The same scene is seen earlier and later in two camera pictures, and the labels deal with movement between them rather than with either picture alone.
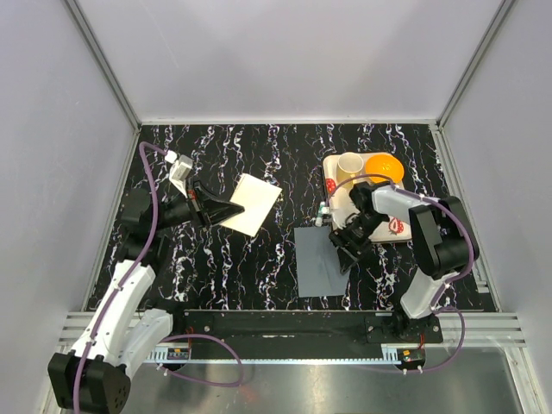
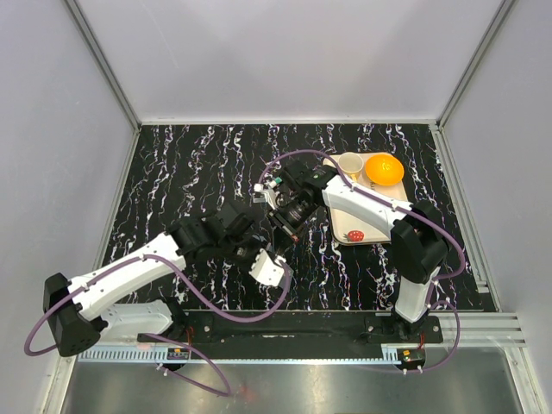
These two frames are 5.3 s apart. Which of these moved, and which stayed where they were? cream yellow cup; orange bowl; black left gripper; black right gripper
Moved: black right gripper; black left gripper
Stayed: orange bowl; cream yellow cup
